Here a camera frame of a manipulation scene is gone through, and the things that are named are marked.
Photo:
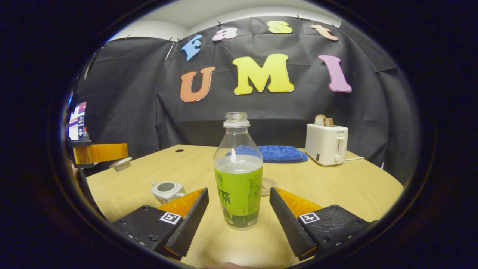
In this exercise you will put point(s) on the white toaster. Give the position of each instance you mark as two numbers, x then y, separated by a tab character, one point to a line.
325	144

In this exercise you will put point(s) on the bread slice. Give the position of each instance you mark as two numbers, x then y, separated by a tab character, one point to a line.
323	120

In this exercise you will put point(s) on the blue towel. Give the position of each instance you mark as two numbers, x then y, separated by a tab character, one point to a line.
282	153

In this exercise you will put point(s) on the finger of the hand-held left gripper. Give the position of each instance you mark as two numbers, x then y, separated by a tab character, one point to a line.
106	152

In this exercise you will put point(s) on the red-capped clear bottle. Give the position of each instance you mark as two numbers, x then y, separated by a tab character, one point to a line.
86	135

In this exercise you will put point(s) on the white ceramic teacup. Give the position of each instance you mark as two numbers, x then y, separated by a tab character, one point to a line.
166	191

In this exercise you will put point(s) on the black backdrop cloth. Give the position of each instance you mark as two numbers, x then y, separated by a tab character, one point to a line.
283	108

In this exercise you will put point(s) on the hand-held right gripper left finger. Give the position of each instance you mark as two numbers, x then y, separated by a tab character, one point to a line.
186	224

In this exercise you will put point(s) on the round wooden coaster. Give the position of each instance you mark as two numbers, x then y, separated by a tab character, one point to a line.
269	185

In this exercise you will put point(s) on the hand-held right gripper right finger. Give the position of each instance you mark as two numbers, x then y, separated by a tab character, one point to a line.
287	224

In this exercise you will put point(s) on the clear green-label water bottle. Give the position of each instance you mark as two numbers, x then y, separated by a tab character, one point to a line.
239	179

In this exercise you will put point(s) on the wall poster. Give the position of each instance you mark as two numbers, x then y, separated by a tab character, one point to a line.
76	121

